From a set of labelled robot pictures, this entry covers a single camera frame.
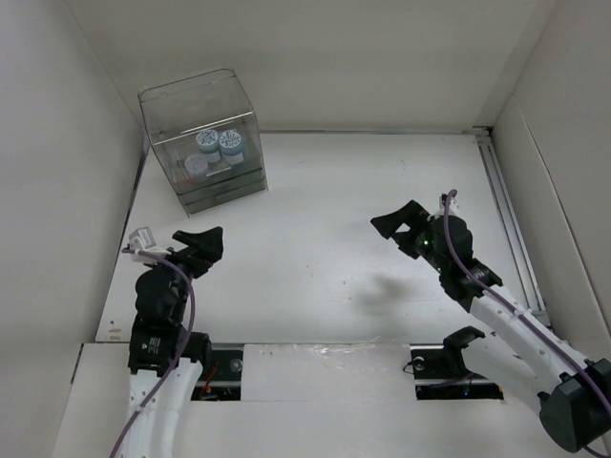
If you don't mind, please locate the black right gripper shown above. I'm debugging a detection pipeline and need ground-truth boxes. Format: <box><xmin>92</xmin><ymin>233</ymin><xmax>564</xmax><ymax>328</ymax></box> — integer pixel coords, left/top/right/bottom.
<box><xmin>370</xmin><ymin>199</ymin><xmax>448</xmax><ymax>275</ymax></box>

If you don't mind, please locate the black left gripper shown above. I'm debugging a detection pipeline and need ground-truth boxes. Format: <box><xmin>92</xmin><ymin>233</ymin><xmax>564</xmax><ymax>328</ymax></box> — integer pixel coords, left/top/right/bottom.
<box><xmin>144</xmin><ymin>226</ymin><xmax>221</xmax><ymax>321</ymax></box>

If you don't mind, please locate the blue jar front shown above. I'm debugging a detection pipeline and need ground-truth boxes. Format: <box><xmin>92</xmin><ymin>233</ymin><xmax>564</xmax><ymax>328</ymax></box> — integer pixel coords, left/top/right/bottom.
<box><xmin>219</xmin><ymin>129</ymin><xmax>244</xmax><ymax>165</ymax></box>

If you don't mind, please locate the blue jar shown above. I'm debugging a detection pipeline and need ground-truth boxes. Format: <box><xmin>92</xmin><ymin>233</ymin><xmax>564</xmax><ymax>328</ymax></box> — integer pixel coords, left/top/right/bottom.
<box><xmin>196</xmin><ymin>129</ymin><xmax>221</xmax><ymax>166</ymax></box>
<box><xmin>219</xmin><ymin>129</ymin><xmax>244</xmax><ymax>165</ymax></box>

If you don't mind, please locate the blue jar back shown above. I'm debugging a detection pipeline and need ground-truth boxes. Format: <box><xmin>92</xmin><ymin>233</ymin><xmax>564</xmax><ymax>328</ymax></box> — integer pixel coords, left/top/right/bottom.
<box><xmin>196</xmin><ymin>129</ymin><xmax>221</xmax><ymax>166</ymax></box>

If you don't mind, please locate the clear plastic organizer box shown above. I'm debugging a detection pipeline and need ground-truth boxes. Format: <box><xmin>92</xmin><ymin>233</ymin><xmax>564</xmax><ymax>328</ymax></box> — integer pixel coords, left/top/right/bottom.
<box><xmin>138</xmin><ymin>68</ymin><xmax>267</xmax><ymax>216</ymax></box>

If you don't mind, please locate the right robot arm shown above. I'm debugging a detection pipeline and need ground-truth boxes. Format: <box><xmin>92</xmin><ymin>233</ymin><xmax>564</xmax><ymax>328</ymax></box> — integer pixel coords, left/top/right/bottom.
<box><xmin>370</xmin><ymin>193</ymin><xmax>610</xmax><ymax>453</ymax></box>

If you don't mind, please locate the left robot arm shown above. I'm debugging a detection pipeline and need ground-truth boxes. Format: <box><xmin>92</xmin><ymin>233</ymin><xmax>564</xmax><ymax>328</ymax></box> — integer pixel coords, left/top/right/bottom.
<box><xmin>110</xmin><ymin>226</ymin><xmax>223</xmax><ymax>457</ymax></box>

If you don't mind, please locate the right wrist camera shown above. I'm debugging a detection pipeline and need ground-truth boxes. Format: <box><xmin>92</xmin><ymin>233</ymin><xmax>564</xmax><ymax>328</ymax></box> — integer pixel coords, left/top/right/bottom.
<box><xmin>436</xmin><ymin>189</ymin><xmax>459</xmax><ymax>217</ymax></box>

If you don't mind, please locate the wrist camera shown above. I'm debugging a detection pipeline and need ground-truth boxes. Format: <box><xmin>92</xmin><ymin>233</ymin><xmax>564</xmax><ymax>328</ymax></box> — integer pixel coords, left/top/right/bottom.
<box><xmin>436</xmin><ymin>189</ymin><xmax>459</xmax><ymax>217</ymax></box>
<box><xmin>121</xmin><ymin>227</ymin><xmax>167</xmax><ymax>263</ymax></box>

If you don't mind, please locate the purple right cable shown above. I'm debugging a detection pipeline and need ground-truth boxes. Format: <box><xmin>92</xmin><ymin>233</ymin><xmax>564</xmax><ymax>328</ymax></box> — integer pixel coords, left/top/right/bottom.
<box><xmin>441</xmin><ymin>188</ymin><xmax>611</xmax><ymax>457</ymax></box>

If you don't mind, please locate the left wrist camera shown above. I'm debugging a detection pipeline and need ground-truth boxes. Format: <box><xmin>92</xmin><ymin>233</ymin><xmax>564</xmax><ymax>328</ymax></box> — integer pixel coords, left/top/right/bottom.
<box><xmin>121</xmin><ymin>227</ymin><xmax>167</xmax><ymax>263</ymax></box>

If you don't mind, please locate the aluminium rail right side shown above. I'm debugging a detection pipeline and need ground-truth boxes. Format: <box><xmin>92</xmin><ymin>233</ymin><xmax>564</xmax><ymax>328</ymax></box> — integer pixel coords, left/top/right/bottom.
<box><xmin>471</xmin><ymin>128</ymin><xmax>550</xmax><ymax>325</ymax></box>

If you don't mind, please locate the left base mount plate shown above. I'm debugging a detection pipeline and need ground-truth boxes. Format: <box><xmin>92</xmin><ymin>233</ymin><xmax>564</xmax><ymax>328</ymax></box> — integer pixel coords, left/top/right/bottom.
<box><xmin>191</xmin><ymin>343</ymin><xmax>244</xmax><ymax>402</ymax></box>

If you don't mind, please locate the base mount plate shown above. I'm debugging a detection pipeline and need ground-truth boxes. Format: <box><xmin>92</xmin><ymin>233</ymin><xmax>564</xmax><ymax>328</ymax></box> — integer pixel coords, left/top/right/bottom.
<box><xmin>403</xmin><ymin>343</ymin><xmax>504</xmax><ymax>401</ymax></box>
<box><xmin>191</xmin><ymin>343</ymin><xmax>244</xmax><ymax>402</ymax></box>

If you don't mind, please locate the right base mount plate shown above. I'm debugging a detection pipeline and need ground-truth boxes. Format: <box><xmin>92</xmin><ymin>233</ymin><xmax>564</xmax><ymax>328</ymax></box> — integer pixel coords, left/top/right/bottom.
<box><xmin>403</xmin><ymin>343</ymin><xmax>504</xmax><ymax>401</ymax></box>

